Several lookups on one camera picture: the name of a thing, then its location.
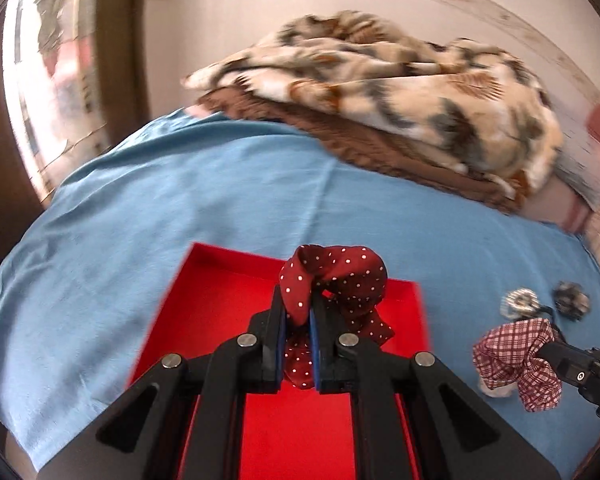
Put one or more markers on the red plaid scrunchie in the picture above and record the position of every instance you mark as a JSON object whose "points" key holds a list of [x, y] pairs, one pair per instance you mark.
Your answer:
{"points": [[505, 360]]}

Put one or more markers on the silver rhinestone hair clip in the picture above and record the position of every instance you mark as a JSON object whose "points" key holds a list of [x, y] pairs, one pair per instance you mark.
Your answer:
{"points": [[520, 303]]}

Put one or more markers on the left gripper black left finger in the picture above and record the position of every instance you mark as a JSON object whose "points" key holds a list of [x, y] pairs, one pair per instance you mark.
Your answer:
{"points": [[266, 374]]}

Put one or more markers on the red polka dot scrunchie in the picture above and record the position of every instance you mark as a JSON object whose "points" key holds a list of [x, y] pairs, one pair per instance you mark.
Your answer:
{"points": [[351, 280]]}

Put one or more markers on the red jewelry tray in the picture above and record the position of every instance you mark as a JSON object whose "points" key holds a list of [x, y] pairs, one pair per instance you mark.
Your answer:
{"points": [[292, 434]]}

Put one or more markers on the grey organza scrunchie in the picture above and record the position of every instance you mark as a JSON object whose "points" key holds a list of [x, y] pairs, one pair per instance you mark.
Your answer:
{"points": [[571, 301]]}

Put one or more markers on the floral beige blanket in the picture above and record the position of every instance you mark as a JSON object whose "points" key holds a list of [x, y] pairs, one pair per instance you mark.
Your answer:
{"points": [[465, 106]]}

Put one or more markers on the brown ruffled blanket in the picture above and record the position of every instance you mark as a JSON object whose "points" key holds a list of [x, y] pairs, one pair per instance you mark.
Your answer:
{"points": [[361, 146]]}

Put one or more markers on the grey pillow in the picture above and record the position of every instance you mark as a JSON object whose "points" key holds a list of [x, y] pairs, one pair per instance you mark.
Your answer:
{"points": [[578, 162]]}

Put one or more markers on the stained glass window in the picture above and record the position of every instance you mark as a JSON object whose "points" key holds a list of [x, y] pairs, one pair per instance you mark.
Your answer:
{"points": [[51, 88]]}

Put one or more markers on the pink mattress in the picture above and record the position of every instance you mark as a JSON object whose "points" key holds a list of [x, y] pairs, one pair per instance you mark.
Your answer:
{"points": [[557, 204]]}

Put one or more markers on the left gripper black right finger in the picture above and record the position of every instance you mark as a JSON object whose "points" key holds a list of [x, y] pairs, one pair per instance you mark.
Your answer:
{"points": [[331, 372]]}

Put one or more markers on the light blue bed sheet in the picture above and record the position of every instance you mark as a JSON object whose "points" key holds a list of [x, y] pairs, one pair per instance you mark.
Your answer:
{"points": [[81, 288]]}

